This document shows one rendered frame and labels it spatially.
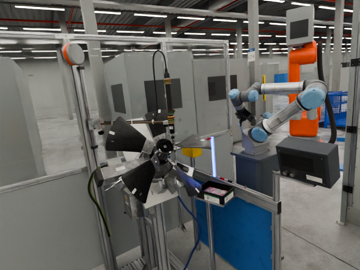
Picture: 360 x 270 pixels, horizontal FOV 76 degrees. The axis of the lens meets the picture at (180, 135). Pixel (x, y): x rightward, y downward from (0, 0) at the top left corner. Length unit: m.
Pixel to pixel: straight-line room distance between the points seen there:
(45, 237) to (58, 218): 0.16
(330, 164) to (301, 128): 3.86
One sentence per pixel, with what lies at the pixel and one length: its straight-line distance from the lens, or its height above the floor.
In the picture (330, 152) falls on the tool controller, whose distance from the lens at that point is 1.24.
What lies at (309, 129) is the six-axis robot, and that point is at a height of 0.54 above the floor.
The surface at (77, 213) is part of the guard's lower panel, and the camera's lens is 2.22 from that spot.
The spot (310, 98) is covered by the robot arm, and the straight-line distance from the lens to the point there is 1.51.
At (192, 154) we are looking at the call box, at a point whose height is 1.01.
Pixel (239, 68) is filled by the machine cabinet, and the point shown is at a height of 1.86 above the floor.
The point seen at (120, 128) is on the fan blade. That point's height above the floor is 1.36.
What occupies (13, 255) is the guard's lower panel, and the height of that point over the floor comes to 0.46.
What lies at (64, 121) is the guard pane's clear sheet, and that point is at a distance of 2.03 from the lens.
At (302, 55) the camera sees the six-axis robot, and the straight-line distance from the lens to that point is 5.17.
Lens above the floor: 1.59
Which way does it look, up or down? 12 degrees down
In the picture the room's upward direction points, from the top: 5 degrees counter-clockwise
